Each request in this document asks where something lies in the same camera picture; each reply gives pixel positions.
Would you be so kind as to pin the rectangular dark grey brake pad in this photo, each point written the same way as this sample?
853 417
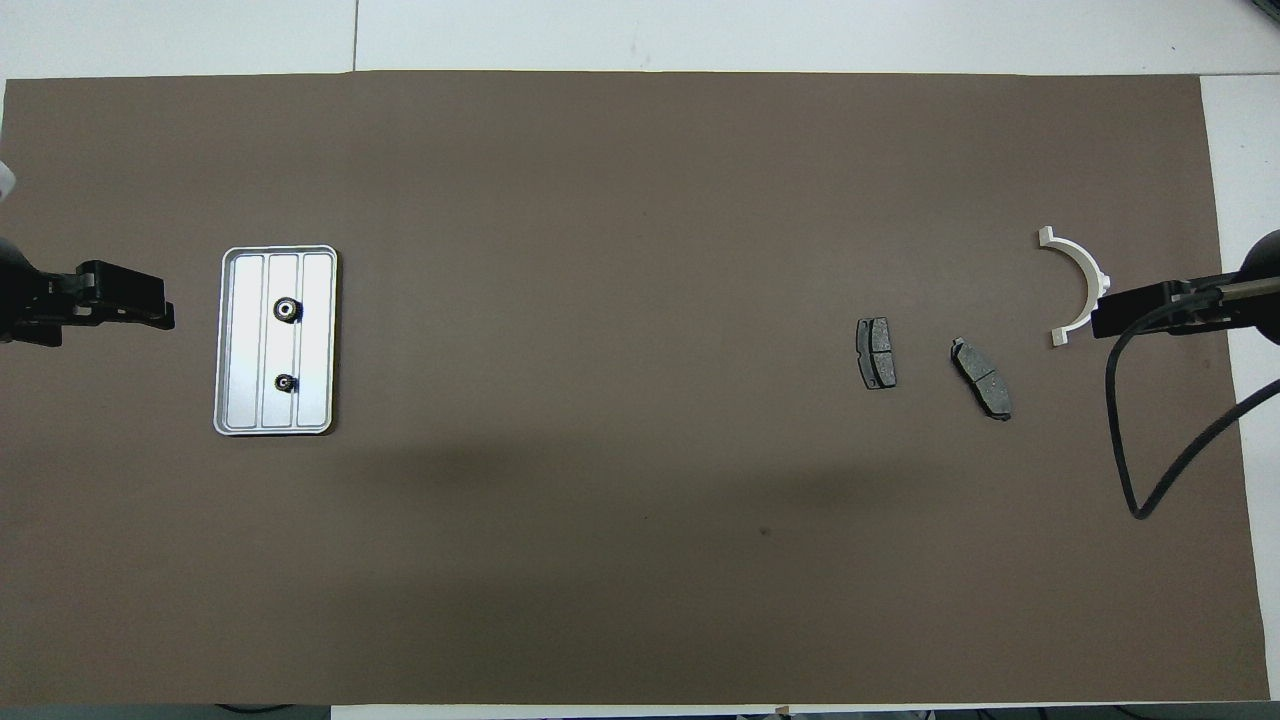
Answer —
877 352

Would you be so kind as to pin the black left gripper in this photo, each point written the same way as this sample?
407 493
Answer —
20 300

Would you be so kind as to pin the long dark grey brake pad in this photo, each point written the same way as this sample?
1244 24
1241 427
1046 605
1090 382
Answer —
982 380

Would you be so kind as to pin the brown table mat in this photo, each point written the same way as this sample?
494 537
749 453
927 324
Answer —
640 550

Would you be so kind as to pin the large black bearing gear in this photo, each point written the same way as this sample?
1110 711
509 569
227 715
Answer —
287 311

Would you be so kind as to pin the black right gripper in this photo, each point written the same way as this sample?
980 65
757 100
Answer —
1262 320

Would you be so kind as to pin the small black bearing gear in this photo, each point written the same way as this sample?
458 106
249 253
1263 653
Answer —
286 383

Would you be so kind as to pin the silver metal tray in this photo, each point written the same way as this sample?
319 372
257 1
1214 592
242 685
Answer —
316 350

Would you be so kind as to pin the white semicircular bracket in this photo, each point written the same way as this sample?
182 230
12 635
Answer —
1075 255

